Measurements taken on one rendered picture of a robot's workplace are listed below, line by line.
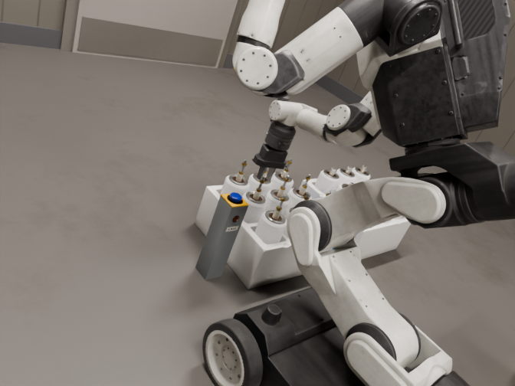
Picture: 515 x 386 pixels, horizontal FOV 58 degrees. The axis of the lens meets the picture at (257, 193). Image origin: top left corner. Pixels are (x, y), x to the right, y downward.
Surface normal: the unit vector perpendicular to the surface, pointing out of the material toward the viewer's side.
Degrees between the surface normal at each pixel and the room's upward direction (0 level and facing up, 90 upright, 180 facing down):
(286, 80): 72
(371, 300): 16
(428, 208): 90
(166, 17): 90
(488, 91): 77
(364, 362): 90
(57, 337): 0
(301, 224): 90
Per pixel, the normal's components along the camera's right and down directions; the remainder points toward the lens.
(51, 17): 0.60, 0.56
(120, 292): 0.33, -0.82
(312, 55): -0.14, 0.12
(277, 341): 0.65, -0.18
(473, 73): -0.46, 0.04
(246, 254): -0.76, 0.07
